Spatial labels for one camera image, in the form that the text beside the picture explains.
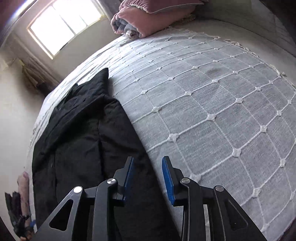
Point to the beige window curtain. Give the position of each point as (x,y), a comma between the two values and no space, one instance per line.
(39,75)

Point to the grey quilted bedspread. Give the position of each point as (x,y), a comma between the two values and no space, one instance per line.
(222,115)

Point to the pink velvet pillow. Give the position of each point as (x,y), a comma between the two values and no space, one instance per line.
(149,17)

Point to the pink grey folded comforter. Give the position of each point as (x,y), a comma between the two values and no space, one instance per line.
(122,27)

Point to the bright window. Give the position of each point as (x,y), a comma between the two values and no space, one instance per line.
(61,21)

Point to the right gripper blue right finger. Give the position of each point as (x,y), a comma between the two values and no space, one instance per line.
(227,219)

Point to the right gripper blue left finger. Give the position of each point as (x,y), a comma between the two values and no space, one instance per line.
(88,214)

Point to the black long coat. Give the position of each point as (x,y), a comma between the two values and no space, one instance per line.
(87,139)

